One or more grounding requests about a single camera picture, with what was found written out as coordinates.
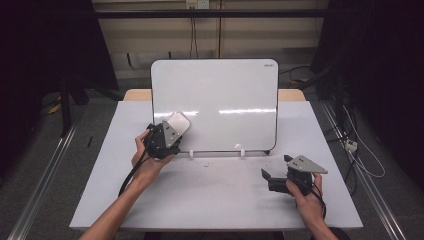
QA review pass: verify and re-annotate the black horizontal bar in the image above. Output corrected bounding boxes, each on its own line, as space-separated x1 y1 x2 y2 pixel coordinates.
94 8 330 20

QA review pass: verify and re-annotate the black hanging wall cable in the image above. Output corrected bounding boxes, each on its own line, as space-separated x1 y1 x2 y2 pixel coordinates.
189 17 198 60

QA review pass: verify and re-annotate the white power strip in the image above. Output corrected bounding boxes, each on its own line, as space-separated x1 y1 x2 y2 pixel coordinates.
344 139 359 153

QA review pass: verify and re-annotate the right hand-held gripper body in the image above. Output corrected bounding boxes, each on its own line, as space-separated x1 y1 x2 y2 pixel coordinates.
285 154 329 197

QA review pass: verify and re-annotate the person's right hand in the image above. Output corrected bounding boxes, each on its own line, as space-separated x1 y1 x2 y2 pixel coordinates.
285 172 327 228

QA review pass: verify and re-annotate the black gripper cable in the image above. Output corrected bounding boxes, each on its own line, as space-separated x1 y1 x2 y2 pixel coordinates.
310 181 328 220
117 149 152 198

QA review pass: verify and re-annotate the black curtain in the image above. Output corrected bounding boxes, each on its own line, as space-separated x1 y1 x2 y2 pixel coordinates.
0 0 120 181
309 0 424 191

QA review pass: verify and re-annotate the black floor cable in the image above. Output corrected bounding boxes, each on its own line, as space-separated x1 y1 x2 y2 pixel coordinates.
278 65 314 85

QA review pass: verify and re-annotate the person's left hand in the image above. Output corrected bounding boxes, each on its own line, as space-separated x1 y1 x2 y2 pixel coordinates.
131 129 177 192

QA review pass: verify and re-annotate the black metal stand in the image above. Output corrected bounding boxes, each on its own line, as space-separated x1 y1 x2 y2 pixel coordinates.
58 74 125 138

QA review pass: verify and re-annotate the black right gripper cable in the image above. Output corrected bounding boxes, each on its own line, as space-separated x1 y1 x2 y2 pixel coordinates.
310 181 328 220

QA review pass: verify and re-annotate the aluminium floor rail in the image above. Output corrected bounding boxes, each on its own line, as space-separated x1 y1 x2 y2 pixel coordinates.
6 121 81 240
319 100 408 240

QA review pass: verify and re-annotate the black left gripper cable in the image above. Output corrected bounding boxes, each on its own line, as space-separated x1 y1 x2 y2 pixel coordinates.
117 149 152 198

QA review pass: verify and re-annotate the white cable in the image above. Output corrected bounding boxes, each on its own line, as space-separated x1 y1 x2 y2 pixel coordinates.
342 104 387 179

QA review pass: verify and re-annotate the white wall socket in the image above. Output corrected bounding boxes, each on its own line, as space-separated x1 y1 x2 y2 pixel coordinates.
185 0 211 10

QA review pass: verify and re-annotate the white oval whiteboard eraser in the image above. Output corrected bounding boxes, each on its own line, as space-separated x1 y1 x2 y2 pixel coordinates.
165 111 192 139

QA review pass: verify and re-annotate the wooden table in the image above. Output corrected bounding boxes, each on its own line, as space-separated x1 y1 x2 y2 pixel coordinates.
123 88 307 102

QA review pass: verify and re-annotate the white dry-erase whiteboard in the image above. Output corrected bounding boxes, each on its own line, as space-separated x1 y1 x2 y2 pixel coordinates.
150 58 280 155

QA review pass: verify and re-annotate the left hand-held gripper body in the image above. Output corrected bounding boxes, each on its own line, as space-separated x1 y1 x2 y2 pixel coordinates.
143 120 184 160

